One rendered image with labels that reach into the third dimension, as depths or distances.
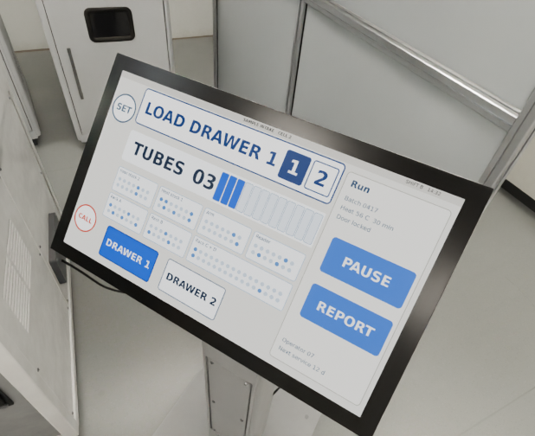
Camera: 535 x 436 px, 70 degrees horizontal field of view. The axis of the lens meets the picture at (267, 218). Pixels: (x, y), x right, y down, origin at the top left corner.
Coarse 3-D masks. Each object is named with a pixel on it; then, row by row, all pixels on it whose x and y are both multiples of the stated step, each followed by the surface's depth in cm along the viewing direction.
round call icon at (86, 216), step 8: (80, 200) 56; (80, 208) 56; (88, 208) 56; (96, 208) 55; (80, 216) 56; (88, 216) 56; (96, 216) 55; (72, 224) 57; (80, 224) 56; (88, 224) 56; (88, 232) 56
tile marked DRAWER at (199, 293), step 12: (168, 264) 51; (180, 264) 51; (168, 276) 51; (180, 276) 51; (192, 276) 50; (168, 288) 51; (180, 288) 51; (192, 288) 50; (204, 288) 50; (216, 288) 49; (180, 300) 51; (192, 300) 50; (204, 300) 50; (216, 300) 49; (204, 312) 50; (216, 312) 49
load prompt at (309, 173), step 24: (144, 96) 53; (168, 96) 52; (144, 120) 53; (168, 120) 52; (192, 120) 50; (216, 120) 49; (192, 144) 50; (216, 144) 49; (240, 144) 48; (264, 144) 47; (288, 144) 46; (264, 168) 47; (288, 168) 46; (312, 168) 45; (336, 168) 44; (312, 192) 45
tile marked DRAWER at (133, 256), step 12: (108, 228) 55; (108, 240) 55; (120, 240) 54; (132, 240) 53; (108, 252) 55; (120, 252) 54; (132, 252) 53; (144, 252) 53; (156, 252) 52; (120, 264) 54; (132, 264) 53; (144, 264) 53; (144, 276) 53
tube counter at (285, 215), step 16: (192, 176) 50; (208, 176) 50; (224, 176) 49; (240, 176) 48; (208, 192) 50; (224, 192) 49; (240, 192) 48; (256, 192) 47; (272, 192) 47; (240, 208) 48; (256, 208) 47; (272, 208) 47; (288, 208) 46; (304, 208) 45; (272, 224) 47; (288, 224) 46; (304, 224) 45; (320, 224) 45; (304, 240) 45
